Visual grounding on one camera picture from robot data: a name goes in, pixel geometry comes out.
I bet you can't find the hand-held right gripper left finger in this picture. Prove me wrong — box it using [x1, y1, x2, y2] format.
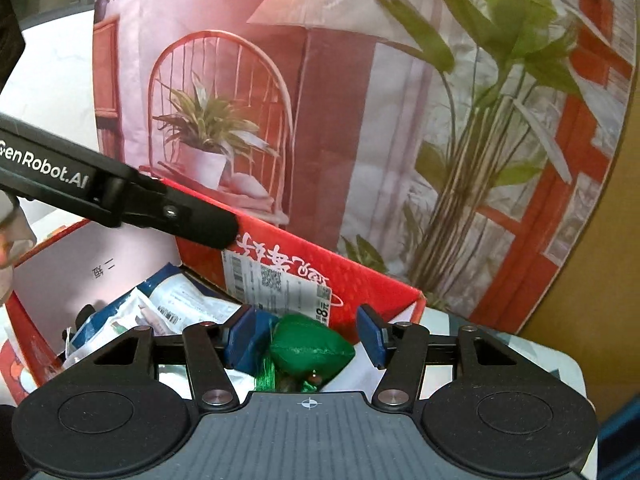
[92, 306, 281, 409]

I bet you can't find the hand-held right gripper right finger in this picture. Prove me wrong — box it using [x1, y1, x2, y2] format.
[356, 303, 518, 409]

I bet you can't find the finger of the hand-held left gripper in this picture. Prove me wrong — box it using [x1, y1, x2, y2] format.
[117, 172, 242, 249]

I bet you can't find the red strawberry print box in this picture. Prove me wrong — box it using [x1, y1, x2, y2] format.
[0, 179, 427, 406]

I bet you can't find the green plush toy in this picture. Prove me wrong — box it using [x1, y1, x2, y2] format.
[255, 312, 357, 393]

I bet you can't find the person's left hand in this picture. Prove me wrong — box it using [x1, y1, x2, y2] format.
[0, 192, 37, 307]

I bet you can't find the white blue packet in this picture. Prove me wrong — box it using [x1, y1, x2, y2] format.
[135, 264, 242, 337]

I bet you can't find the dark blue object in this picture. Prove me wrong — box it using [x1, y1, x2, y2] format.
[596, 399, 640, 480]

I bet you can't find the wall poster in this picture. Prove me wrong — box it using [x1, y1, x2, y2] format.
[92, 0, 633, 333]

